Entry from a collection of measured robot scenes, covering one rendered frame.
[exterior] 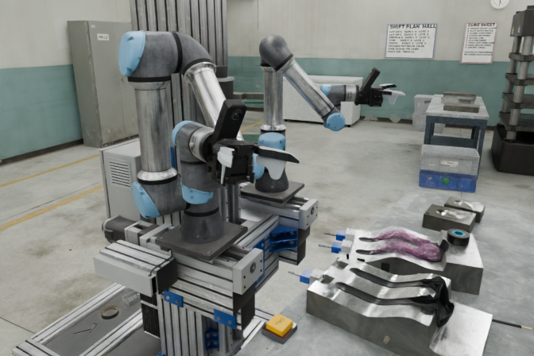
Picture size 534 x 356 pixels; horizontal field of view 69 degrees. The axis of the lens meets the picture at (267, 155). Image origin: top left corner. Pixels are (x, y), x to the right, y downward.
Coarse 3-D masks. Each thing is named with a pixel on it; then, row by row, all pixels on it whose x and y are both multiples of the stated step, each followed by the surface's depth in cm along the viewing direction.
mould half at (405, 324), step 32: (320, 288) 126; (384, 288) 127; (416, 288) 120; (448, 288) 121; (352, 320) 118; (384, 320) 112; (416, 320) 106; (448, 320) 116; (480, 320) 116; (416, 352) 108; (448, 352) 104; (480, 352) 104
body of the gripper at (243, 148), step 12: (204, 144) 82; (228, 144) 74; (240, 144) 76; (252, 144) 77; (204, 156) 83; (216, 156) 77; (240, 156) 76; (216, 168) 77; (228, 168) 74; (240, 168) 77; (216, 180) 77; (228, 180) 76; (252, 180) 79
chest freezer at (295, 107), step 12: (288, 84) 810; (360, 84) 800; (288, 96) 816; (300, 96) 805; (288, 108) 823; (300, 108) 812; (348, 108) 769; (360, 108) 829; (300, 120) 820; (312, 120) 807; (348, 120) 775
